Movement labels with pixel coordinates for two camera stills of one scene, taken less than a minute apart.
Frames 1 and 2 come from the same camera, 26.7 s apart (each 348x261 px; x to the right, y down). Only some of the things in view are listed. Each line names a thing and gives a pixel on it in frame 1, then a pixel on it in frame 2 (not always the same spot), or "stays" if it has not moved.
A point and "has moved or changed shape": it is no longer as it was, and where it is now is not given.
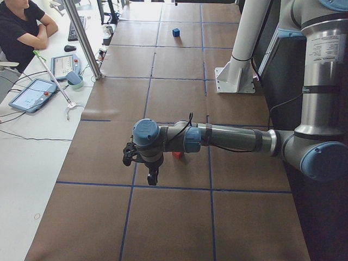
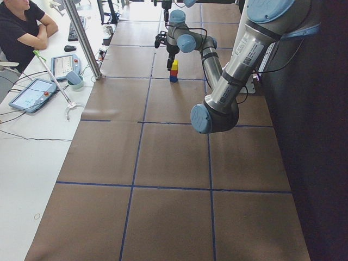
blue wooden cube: (176, 32) has moved or changed shape
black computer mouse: (69, 48) stays
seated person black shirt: (23, 30) stays
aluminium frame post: (95, 68) stays
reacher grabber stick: (71, 104) stays
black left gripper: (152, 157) -> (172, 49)
